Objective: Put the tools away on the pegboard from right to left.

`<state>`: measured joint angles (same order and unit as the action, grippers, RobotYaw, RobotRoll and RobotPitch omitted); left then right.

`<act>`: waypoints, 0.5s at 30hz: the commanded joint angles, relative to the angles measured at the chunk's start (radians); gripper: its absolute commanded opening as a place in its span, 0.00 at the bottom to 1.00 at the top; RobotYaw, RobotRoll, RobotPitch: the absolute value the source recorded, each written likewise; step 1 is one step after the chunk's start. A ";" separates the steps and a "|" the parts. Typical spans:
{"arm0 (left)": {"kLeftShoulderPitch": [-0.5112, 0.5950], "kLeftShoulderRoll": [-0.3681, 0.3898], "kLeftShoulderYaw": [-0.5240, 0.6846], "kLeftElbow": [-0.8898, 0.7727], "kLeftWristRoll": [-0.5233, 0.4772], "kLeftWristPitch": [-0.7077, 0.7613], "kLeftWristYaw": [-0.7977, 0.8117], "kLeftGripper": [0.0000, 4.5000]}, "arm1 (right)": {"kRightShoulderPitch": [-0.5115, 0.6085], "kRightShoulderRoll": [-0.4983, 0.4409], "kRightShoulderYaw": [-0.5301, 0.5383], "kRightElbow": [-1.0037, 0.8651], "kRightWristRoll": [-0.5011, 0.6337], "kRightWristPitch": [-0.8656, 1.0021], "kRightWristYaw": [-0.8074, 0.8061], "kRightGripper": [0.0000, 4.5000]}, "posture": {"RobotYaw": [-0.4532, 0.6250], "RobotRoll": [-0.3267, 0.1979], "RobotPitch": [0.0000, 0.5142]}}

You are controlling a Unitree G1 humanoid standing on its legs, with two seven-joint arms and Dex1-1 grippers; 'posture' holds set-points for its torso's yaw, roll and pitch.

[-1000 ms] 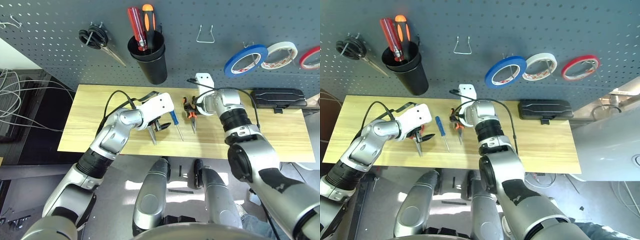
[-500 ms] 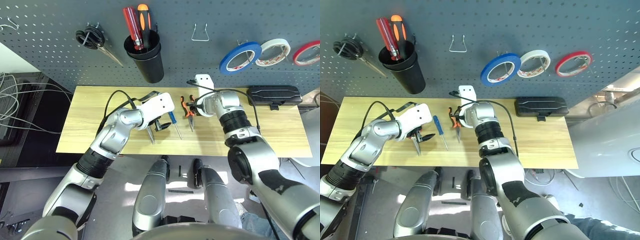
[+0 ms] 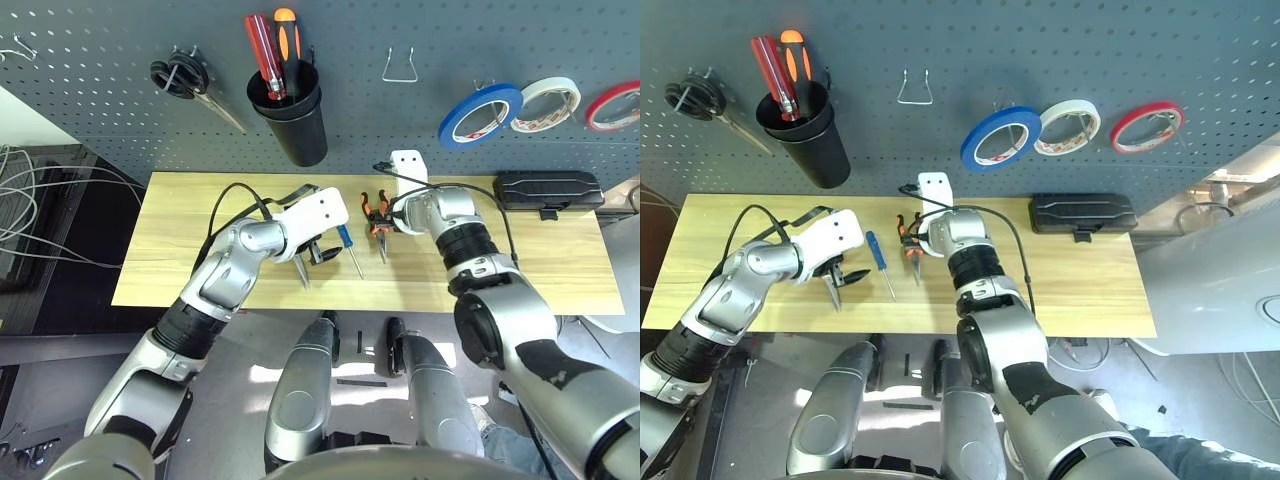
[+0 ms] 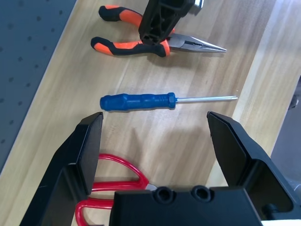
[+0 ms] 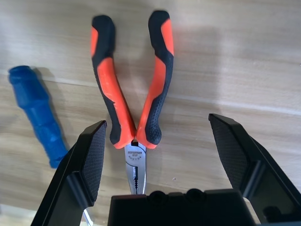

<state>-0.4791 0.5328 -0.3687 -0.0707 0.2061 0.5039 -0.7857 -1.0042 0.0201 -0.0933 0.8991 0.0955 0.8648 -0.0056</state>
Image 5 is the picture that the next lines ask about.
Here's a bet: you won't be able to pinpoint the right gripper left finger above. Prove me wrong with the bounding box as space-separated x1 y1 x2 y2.
30 120 108 226

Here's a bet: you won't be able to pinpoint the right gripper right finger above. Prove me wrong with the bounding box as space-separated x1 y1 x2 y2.
208 113 301 223

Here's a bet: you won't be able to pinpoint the blue handled screwdriver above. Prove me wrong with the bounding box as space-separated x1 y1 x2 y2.
8 65 94 226

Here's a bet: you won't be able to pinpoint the orange black needle-nose pliers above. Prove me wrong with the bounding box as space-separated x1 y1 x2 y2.
90 9 175 196

